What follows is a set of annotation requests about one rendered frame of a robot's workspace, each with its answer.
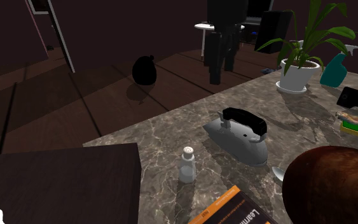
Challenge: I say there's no black rubbish bag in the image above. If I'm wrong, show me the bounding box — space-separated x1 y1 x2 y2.
132 55 158 87

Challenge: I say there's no white salt shaker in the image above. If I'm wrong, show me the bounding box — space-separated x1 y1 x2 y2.
178 146 196 184

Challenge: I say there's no white round side table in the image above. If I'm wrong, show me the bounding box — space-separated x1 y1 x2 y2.
194 22 246 60

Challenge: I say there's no orange and black book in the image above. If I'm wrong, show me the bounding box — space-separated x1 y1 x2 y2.
187 185 279 224

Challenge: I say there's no green plant in white pot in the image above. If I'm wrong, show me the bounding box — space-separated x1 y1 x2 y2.
255 0 358 95

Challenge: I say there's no black box speaker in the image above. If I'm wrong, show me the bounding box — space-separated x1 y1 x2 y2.
254 10 294 55

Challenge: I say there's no grey framed monitor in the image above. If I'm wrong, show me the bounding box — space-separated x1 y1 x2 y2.
242 0 275 25

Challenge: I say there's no dark wood robot stand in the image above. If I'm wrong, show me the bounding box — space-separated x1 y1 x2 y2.
0 143 142 224

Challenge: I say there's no teal spray bottle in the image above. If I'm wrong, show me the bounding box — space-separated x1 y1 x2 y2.
319 44 358 88

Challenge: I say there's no large brown round object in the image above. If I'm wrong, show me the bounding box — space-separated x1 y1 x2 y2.
282 145 358 224

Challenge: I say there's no black phone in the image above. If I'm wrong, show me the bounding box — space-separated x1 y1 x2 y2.
336 86 358 112

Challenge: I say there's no grey iron with black handle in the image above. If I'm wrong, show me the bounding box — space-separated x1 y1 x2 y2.
202 107 269 167

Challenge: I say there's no white door frame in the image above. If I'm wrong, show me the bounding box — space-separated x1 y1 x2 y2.
25 0 76 74

